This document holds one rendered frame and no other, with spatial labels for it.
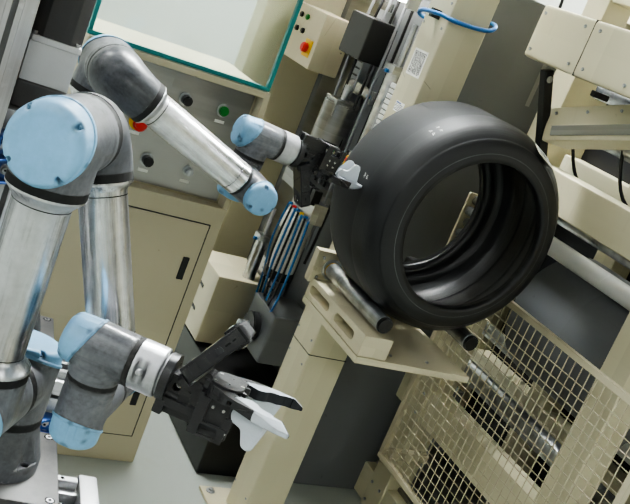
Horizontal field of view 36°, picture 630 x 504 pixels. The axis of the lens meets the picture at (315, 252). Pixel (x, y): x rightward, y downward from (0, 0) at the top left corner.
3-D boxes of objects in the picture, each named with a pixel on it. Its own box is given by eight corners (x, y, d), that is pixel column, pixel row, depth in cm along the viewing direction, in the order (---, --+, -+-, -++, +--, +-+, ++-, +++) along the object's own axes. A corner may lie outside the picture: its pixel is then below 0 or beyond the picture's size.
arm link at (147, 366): (154, 334, 142) (138, 344, 134) (182, 346, 142) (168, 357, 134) (135, 380, 143) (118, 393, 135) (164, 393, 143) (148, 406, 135)
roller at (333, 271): (326, 260, 272) (340, 263, 274) (321, 275, 273) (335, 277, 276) (381, 317, 243) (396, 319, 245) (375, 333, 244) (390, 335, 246)
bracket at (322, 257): (303, 276, 274) (316, 245, 272) (416, 302, 294) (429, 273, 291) (307, 282, 271) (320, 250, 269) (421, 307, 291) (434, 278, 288)
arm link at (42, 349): (57, 407, 165) (81, 337, 161) (21, 439, 152) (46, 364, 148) (-7, 378, 165) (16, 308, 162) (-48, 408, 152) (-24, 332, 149)
